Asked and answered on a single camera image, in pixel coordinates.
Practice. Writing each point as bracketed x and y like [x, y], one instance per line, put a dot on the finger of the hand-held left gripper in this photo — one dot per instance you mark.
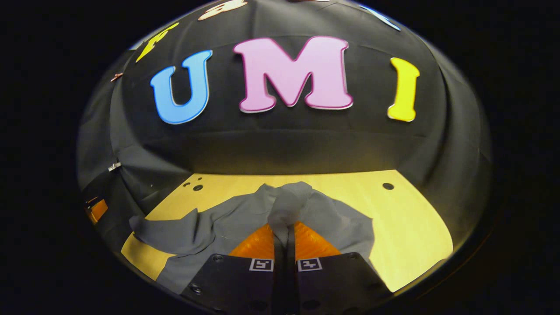
[98, 210]

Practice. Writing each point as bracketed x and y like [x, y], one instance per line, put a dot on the silver cloth clip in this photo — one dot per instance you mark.
[114, 166]

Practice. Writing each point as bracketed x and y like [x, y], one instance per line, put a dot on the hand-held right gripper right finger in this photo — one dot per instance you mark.
[292, 284]

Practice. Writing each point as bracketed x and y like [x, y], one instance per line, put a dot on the copper cloth clip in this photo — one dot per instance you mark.
[116, 77]

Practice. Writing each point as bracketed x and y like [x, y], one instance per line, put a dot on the grey collared shirt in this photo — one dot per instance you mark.
[236, 223]

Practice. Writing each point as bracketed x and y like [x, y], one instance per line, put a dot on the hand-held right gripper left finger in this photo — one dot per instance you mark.
[279, 280]

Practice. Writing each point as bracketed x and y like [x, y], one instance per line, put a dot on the black backdrop cloth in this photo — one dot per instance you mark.
[284, 144]

